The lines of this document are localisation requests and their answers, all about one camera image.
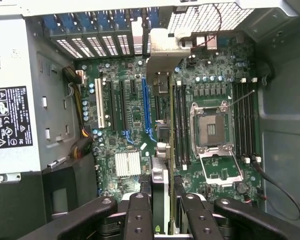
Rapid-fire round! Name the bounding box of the round coin battery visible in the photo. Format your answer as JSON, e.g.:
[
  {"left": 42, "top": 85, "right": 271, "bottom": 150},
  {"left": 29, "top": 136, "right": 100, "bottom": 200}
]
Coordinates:
[{"left": 235, "top": 181, "right": 250, "bottom": 195}]

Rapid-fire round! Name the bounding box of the power supply wire bundle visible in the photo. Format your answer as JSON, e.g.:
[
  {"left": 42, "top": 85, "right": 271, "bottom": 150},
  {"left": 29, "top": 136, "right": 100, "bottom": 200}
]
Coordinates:
[{"left": 61, "top": 65, "right": 95, "bottom": 161}]

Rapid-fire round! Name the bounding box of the short black expansion slot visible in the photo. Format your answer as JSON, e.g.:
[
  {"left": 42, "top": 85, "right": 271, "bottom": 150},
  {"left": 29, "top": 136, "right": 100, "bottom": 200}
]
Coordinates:
[{"left": 129, "top": 78, "right": 139, "bottom": 96}]

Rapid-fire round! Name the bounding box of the white expansion slot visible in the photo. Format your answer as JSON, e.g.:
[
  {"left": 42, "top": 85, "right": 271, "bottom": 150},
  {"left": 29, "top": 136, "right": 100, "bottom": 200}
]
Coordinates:
[{"left": 94, "top": 77, "right": 106, "bottom": 130}]

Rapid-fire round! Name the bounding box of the open black PC case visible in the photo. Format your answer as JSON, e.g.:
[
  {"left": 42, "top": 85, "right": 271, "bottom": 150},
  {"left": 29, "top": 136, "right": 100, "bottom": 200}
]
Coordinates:
[{"left": 0, "top": 0, "right": 300, "bottom": 240}]

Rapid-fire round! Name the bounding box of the black plastic shroud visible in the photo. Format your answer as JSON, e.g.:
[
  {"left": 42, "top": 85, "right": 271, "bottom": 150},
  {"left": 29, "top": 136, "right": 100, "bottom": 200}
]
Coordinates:
[{"left": 41, "top": 152, "right": 98, "bottom": 222}]

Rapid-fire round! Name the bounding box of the CPU socket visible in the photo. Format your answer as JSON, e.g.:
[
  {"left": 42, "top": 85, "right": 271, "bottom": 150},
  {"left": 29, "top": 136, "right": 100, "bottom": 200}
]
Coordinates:
[{"left": 189, "top": 99, "right": 236, "bottom": 160}]

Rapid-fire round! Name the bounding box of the blue slot retainer row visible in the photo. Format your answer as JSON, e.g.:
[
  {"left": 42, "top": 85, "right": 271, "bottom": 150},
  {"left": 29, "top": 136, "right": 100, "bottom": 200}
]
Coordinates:
[{"left": 41, "top": 6, "right": 162, "bottom": 35}]

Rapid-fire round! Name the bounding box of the thin metal locking lever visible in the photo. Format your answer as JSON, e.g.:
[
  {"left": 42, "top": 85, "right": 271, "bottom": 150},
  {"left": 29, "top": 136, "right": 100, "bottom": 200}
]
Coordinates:
[{"left": 227, "top": 89, "right": 256, "bottom": 108}]

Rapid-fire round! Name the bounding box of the grey power supply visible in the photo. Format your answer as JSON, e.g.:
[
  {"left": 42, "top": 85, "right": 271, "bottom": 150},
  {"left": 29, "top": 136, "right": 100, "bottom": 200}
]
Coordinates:
[{"left": 0, "top": 13, "right": 77, "bottom": 176}]

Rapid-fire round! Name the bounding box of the silver finned heat sink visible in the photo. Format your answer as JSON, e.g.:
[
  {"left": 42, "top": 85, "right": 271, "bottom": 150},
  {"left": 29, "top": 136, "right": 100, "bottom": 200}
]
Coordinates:
[{"left": 114, "top": 150, "right": 143, "bottom": 179}]

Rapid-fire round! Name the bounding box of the blue expansion slot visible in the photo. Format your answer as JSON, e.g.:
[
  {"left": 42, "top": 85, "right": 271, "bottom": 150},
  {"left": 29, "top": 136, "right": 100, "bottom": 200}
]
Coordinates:
[{"left": 140, "top": 77, "right": 158, "bottom": 144}]

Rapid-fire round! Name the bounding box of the green motherboard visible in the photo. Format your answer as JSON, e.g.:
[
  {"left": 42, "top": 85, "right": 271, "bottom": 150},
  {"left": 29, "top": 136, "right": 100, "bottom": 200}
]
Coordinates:
[{"left": 76, "top": 33, "right": 264, "bottom": 205}]

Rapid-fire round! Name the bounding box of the black RAM slot bank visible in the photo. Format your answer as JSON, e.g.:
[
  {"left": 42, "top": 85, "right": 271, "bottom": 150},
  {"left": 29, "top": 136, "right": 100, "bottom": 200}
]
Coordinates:
[
  {"left": 173, "top": 79, "right": 193, "bottom": 171},
  {"left": 232, "top": 77, "right": 263, "bottom": 165}
]

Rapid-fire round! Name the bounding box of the metal socket cover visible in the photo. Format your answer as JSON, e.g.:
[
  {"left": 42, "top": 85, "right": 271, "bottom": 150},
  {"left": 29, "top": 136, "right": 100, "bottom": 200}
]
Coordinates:
[{"left": 199, "top": 149, "right": 245, "bottom": 186}]

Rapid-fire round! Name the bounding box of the thin black wire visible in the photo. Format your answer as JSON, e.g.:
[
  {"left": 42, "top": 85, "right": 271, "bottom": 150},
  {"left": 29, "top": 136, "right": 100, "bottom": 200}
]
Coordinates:
[{"left": 251, "top": 154, "right": 300, "bottom": 223}]

